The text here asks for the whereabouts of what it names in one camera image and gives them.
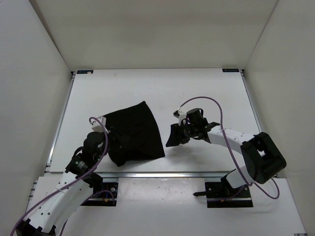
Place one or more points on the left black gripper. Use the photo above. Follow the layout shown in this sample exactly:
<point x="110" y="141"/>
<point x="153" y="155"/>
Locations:
<point x="122" y="138"/>

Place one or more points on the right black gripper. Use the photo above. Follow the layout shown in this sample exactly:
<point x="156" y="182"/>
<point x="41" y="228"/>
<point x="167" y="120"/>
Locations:
<point x="175" y="134"/>

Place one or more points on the black skirt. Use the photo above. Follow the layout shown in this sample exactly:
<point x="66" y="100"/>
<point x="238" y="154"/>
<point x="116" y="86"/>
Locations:
<point x="145" y="141"/>

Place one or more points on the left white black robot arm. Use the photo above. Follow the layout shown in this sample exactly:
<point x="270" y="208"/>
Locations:
<point x="49" y="216"/>

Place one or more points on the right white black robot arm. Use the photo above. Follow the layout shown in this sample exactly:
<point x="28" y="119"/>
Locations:
<point x="262" y="158"/>

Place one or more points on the left blue corner label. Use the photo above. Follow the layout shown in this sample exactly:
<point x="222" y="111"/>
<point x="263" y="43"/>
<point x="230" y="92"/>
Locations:
<point x="84" y="72"/>

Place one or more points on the blue corner label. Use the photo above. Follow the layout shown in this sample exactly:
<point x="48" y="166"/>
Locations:
<point x="230" y="70"/>
<point x="84" y="72"/>

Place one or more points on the right blue corner label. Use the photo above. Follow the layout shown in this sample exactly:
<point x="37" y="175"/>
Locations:
<point x="230" y="70"/>

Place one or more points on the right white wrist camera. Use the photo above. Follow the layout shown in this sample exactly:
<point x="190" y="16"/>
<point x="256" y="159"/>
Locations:
<point x="180" y="116"/>

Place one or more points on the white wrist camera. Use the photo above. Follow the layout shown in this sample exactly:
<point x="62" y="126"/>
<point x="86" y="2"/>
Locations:
<point x="98" y="124"/>
<point x="180" y="116"/>

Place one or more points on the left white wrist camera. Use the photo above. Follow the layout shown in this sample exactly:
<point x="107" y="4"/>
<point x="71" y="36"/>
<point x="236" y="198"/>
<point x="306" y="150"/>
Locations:
<point x="98" y="124"/>

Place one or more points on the aluminium front rail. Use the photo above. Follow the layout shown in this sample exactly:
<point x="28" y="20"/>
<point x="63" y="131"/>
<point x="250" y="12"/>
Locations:
<point x="163" y="175"/>

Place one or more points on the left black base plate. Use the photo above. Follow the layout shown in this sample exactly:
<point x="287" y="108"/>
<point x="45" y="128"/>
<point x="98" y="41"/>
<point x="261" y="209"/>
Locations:
<point x="104" y="195"/>

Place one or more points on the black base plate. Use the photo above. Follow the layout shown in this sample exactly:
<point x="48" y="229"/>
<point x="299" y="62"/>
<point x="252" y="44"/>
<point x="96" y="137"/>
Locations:
<point x="219" y="195"/>
<point x="104" y="195"/>

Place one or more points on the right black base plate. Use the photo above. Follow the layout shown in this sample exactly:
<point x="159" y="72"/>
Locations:
<point x="219" y="195"/>

